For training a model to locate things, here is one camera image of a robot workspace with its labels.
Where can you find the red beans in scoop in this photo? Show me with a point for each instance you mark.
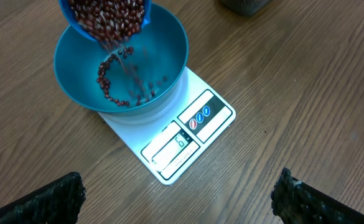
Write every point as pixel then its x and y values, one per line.
pixel 110 22

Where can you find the blue plastic measuring scoop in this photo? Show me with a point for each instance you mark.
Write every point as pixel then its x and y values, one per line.
pixel 68 14

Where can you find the white digital kitchen scale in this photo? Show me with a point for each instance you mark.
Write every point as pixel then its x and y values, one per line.
pixel 169 138

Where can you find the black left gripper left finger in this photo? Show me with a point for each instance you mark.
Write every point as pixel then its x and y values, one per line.
pixel 58 202

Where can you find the clear plastic container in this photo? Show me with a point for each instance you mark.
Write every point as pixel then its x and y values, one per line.
pixel 245 7

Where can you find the red beans in bowl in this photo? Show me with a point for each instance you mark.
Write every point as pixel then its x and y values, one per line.
pixel 123 82

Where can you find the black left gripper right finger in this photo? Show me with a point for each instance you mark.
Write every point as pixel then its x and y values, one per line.
pixel 298 203

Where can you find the teal metal bowl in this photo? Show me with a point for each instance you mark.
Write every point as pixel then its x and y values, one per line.
pixel 161 48

